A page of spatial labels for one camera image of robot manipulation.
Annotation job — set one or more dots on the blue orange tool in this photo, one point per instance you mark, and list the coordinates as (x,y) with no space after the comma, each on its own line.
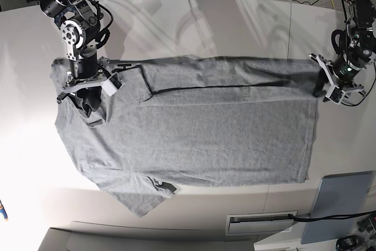
(3,211)

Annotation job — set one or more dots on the grey laptop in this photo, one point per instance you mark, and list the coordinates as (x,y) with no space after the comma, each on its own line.
(342,194)

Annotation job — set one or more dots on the white cable grommet tray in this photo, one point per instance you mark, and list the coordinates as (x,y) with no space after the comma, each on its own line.
(256,224)

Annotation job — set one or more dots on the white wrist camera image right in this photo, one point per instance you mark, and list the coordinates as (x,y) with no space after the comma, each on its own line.
(335,94)

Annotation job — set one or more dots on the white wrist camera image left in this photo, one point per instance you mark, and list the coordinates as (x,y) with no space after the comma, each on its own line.
(112,84)

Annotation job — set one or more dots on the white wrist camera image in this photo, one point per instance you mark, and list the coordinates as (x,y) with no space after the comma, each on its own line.
(335,94)
(112,84)

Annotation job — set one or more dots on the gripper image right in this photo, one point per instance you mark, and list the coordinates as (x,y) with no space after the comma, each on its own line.
(342,73)

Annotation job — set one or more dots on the black gadget bottom right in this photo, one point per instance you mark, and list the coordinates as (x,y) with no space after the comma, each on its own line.
(347,243)

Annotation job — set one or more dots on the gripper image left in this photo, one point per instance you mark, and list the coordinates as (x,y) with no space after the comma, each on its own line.
(86,78)

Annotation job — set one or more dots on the grey T-shirt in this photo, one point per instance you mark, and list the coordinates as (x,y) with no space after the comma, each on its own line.
(211,122)

